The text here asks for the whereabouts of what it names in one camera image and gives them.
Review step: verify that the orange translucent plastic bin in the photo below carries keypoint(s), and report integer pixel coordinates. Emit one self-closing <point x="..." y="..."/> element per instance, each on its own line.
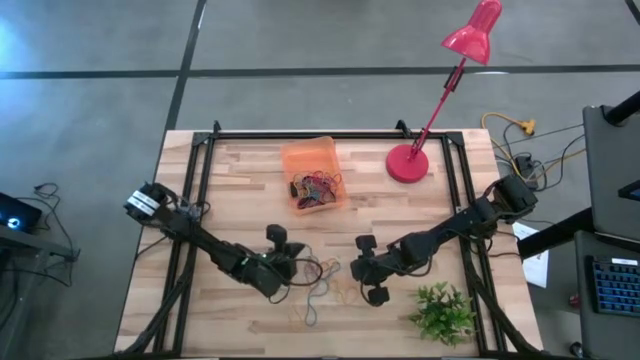
<point x="310" y="155"/>

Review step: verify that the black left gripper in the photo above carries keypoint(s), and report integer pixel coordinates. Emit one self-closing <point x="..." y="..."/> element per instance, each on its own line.
<point x="280" y="265"/>

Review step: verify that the black aluminium table frame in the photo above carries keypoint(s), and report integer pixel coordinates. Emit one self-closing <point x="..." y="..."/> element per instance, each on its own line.
<point x="325" y="135"/>

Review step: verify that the black stand pole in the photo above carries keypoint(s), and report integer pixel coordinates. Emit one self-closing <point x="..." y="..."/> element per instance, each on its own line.
<point x="625" y="107"/>

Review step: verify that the small black device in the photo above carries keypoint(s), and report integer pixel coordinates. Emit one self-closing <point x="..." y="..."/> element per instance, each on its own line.
<point x="631" y="192"/>

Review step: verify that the black stand beam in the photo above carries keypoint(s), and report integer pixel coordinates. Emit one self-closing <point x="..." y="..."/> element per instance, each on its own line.
<point x="550" y="237"/>

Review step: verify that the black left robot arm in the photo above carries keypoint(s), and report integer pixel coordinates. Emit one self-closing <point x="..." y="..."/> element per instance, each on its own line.
<point x="200" y="235"/>

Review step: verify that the backlit computer keyboard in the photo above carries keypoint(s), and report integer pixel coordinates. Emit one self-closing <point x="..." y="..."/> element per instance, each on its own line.
<point x="617" y="287"/>

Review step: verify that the pink desk lamp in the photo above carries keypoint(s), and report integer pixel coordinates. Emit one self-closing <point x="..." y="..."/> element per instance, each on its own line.
<point x="407" y="165"/>

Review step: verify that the black power strip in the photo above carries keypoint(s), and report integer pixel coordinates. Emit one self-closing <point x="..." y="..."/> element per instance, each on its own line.
<point x="525" y="162"/>

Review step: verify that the black box with blue light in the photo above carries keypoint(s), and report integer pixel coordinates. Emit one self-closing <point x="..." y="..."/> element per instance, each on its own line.
<point x="20" y="212"/>

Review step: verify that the dark grey desk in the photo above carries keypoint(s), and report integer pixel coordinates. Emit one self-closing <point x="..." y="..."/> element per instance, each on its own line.
<point x="585" y="330"/>

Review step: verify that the green artificial fern plant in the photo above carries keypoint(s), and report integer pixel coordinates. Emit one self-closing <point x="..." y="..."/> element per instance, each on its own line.
<point x="442" y="315"/>

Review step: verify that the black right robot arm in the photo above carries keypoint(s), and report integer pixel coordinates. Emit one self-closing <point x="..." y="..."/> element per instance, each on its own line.
<point x="450" y="235"/>

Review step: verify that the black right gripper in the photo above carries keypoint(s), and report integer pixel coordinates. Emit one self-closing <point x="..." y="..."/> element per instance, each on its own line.
<point x="375" y="270"/>

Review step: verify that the small red object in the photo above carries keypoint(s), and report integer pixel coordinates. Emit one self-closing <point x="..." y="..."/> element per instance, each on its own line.
<point x="575" y="301"/>

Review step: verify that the grey equipment cart top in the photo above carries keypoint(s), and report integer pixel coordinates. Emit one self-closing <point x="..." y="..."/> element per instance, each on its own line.
<point x="610" y="160"/>

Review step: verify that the white paper sheet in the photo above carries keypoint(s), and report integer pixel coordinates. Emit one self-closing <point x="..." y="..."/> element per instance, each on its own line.
<point x="537" y="270"/>

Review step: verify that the blue rubber band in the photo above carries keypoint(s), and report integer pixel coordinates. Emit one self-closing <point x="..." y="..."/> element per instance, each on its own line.
<point x="311" y="325"/>

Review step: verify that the wide black rubber band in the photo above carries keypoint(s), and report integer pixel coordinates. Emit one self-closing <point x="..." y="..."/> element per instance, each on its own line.
<point x="294" y="190"/>

